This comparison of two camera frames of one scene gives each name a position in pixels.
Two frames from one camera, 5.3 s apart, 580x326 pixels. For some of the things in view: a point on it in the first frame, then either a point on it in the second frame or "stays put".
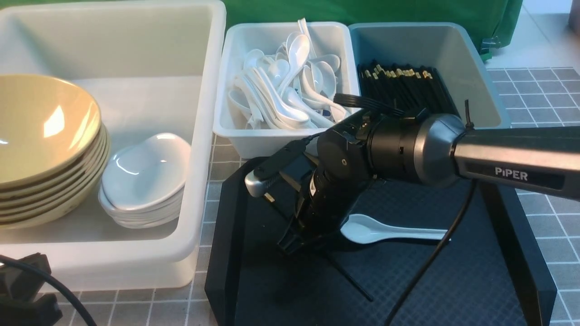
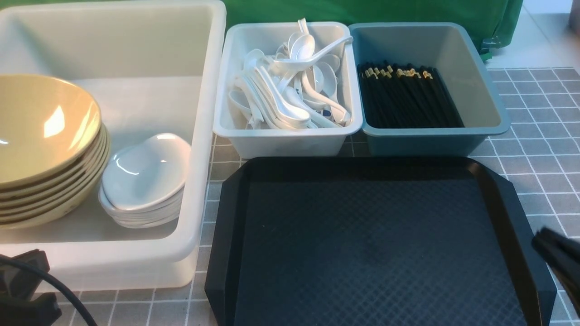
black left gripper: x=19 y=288 stays put
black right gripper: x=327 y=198 → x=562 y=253
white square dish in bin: x=146 y=174 stays put
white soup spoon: x=357 y=228 → x=292 y=64
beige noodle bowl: x=47 y=126 stays put
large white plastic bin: x=154 y=67 stays put
